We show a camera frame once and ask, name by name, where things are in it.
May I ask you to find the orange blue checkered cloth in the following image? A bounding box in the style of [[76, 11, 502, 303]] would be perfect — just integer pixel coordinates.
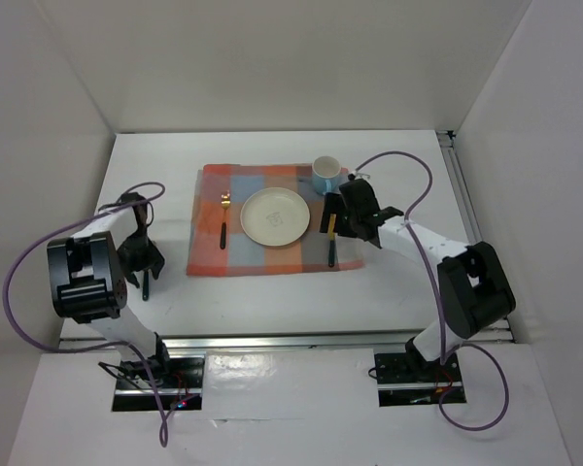
[[186, 164, 364, 277]]

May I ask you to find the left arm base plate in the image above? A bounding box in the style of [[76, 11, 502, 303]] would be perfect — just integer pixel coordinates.
[[104, 354, 205, 413]]

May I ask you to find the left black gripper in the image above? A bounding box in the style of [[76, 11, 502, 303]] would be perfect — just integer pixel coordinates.
[[116, 229, 163, 287]]

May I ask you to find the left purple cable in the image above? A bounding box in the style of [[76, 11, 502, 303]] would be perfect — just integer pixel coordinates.
[[2, 182, 195, 448]]

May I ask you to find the light blue mug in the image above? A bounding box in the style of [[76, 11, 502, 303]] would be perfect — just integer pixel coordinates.
[[312, 155, 342, 196]]

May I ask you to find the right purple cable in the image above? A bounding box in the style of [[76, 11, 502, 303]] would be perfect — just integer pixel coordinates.
[[353, 150, 510, 431]]

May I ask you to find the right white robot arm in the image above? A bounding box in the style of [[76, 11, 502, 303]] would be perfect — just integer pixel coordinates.
[[320, 179, 516, 381]]

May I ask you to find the purple cable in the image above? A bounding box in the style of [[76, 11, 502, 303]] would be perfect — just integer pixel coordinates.
[[353, 150, 510, 431], [2, 182, 195, 448]]

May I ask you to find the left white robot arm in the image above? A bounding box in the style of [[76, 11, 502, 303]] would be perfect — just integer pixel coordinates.
[[47, 191, 173, 387]]

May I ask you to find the aluminium rail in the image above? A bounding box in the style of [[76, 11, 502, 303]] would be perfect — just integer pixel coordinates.
[[435, 129, 511, 331], [59, 321, 515, 353]]

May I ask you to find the aluminium front rail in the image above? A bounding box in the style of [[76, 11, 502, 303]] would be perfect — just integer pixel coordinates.
[[59, 321, 515, 353]]

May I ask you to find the aluminium right side rail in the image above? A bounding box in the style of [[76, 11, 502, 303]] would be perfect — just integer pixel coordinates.
[[435, 129, 511, 331]]

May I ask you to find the gold fork green handle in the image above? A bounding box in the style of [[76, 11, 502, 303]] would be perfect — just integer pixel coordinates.
[[220, 191, 231, 250]]

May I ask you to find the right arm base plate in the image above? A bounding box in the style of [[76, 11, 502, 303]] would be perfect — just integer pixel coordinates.
[[367, 350, 466, 408]]

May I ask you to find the cream ceramic plate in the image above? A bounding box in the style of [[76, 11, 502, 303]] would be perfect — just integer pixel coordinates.
[[240, 187, 311, 248]]

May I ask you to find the gold knife green handle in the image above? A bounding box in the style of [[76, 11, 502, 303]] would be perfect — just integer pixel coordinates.
[[327, 214, 336, 268]]

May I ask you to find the gold spoon green handle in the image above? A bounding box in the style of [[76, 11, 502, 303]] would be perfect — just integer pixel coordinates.
[[142, 269, 151, 301]]

